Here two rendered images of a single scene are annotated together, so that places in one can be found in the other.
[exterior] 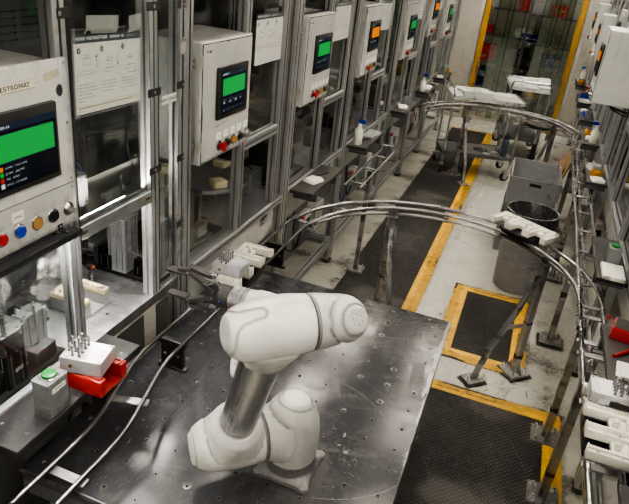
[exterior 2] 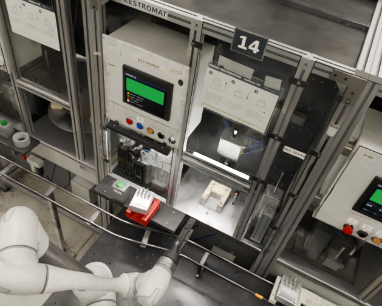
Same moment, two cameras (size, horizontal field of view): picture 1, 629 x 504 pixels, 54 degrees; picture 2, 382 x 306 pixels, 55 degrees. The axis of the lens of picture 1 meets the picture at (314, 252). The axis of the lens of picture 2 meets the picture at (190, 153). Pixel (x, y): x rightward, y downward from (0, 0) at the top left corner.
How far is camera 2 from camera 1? 186 cm
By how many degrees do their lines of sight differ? 73
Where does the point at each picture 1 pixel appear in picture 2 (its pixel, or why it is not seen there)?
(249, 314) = (9, 213)
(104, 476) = (112, 240)
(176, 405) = not seen: hidden behind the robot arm
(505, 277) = not seen: outside the picture
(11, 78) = (149, 59)
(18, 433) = (105, 188)
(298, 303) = (6, 237)
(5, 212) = (133, 112)
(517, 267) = not seen: outside the picture
